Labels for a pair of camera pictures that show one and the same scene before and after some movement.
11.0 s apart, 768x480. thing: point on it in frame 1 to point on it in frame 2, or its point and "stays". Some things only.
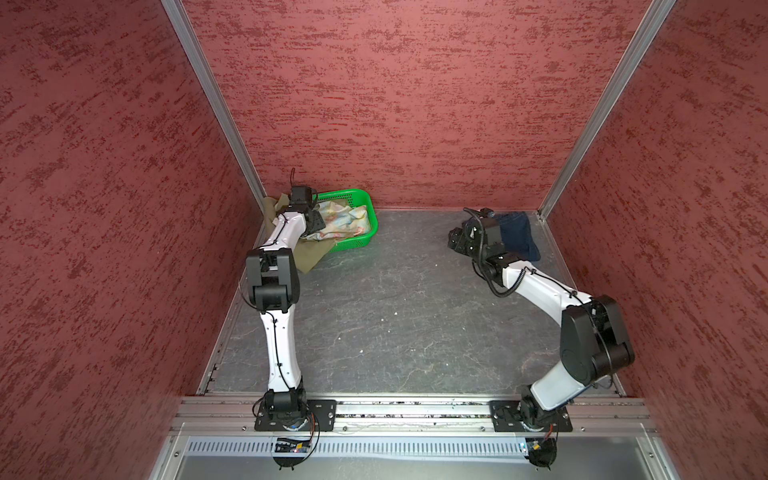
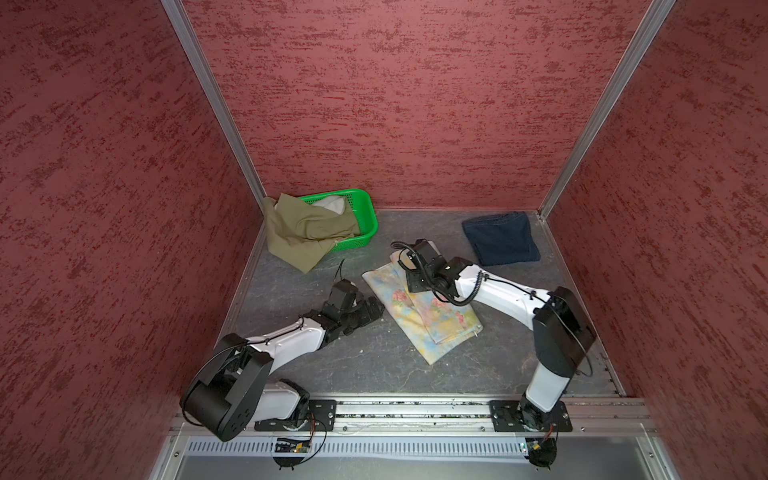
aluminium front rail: [597, 415] stays
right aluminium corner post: [648, 30] stays
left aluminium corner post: [215, 97] stays
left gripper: [317, 222] to [366, 316]
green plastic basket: [355, 198] stays
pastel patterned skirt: [341, 219] to [432, 325]
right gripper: [459, 237] to [412, 277]
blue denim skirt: [516, 237] stays
